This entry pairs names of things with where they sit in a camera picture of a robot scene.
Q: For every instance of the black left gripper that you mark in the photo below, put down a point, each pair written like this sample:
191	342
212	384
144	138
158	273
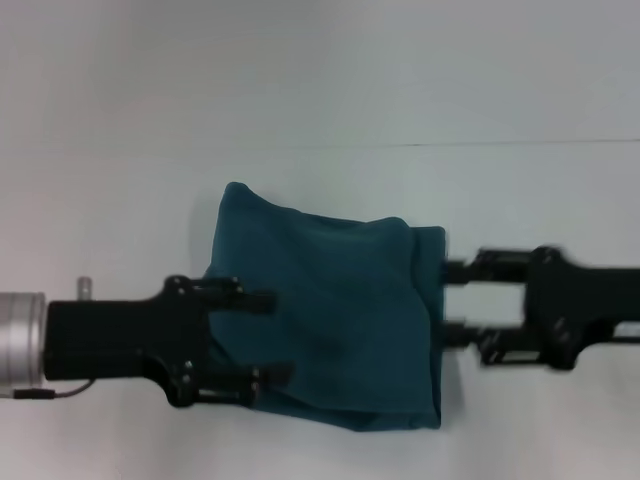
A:
130	335

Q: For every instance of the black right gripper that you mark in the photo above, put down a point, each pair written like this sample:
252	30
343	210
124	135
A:
585	305

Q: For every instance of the blue shirt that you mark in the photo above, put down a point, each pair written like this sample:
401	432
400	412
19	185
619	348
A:
340	300

